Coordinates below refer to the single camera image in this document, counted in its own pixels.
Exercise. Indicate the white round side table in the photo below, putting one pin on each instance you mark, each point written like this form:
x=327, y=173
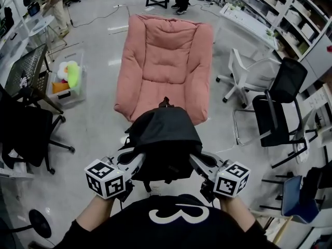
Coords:
x=44, y=25

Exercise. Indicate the blue seat chair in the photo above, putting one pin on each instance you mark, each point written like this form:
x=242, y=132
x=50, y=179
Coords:
x=294, y=198

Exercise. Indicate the clear plastic storage box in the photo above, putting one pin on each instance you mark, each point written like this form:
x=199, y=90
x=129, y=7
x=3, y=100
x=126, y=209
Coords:
x=67, y=97

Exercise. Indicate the white wheeled office chair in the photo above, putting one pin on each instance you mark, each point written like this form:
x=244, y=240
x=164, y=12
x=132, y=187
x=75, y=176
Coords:
x=240, y=63

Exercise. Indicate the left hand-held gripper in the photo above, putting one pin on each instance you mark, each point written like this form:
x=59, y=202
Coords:
x=103, y=178

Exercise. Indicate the white rectangular table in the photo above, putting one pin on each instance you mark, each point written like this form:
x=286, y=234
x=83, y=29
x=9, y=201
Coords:
x=246, y=22

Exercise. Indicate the yellow-green plush toy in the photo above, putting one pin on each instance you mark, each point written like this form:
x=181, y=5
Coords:
x=73, y=74

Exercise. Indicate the white flower plush toy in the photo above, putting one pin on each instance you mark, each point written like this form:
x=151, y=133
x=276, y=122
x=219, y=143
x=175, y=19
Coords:
x=62, y=69

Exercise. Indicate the orange cushion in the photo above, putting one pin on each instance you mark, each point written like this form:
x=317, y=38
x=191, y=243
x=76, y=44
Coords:
x=59, y=87

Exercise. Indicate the white power strip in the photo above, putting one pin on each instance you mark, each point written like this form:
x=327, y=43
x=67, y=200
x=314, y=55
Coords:
x=117, y=6

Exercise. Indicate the grey cabinet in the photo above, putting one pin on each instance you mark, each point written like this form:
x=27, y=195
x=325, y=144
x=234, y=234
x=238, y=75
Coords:
x=317, y=58

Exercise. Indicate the black round stand base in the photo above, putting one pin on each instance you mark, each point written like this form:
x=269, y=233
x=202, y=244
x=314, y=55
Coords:
x=40, y=223

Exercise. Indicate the black wheeled office chair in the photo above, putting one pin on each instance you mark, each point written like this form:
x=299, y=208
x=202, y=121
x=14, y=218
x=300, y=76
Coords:
x=23, y=128

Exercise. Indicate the person's black printed shirt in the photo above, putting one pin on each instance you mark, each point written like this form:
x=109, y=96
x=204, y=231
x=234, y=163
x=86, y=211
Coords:
x=168, y=232

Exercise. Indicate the black mesh cantilever chair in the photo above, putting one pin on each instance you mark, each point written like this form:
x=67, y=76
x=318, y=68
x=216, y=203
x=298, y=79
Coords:
x=288, y=79

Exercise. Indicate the person's left forearm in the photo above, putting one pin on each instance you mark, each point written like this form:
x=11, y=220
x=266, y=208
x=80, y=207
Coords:
x=93, y=211

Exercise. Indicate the black bag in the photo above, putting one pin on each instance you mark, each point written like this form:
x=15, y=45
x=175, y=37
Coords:
x=315, y=183

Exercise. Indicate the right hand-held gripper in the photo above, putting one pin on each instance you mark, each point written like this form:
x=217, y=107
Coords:
x=230, y=180

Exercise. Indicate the white shelving unit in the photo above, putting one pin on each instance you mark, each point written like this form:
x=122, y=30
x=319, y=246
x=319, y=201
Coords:
x=290, y=17

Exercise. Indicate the pink cushioned seat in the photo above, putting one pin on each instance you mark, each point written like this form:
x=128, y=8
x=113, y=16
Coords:
x=166, y=61

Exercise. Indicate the white storage rack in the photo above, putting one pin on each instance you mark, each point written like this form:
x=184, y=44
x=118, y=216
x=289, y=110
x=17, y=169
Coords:
x=10, y=35

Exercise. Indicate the small potted plant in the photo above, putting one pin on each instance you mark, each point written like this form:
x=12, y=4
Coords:
x=271, y=33

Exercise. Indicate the person's right forearm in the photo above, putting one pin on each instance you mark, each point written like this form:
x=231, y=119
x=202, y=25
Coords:
x=236, y=211

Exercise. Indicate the black backpack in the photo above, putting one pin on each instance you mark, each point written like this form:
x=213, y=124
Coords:
x=166, y=133

